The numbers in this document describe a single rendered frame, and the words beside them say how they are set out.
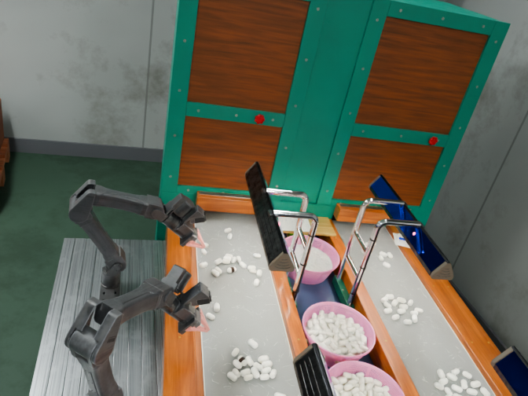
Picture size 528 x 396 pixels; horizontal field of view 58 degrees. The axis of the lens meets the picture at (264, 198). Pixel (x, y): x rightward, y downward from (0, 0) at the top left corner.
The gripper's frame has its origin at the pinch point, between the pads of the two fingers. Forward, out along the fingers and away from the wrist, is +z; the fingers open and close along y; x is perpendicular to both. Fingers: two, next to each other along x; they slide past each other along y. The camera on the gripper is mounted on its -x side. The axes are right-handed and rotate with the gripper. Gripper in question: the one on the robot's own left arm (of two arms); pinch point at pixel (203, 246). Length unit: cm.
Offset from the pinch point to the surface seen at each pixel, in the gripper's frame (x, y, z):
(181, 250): 11.5, 9.1, 0.7
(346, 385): -20, -54, 41
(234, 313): 1.4, -23.0, 16.5
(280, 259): -29.9, -35.8, -0.1
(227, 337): 3.7, -34.6, 13.8
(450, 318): -56, -25, 81
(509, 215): -112, 61, 147
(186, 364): 10.9, -47.9, 1.4
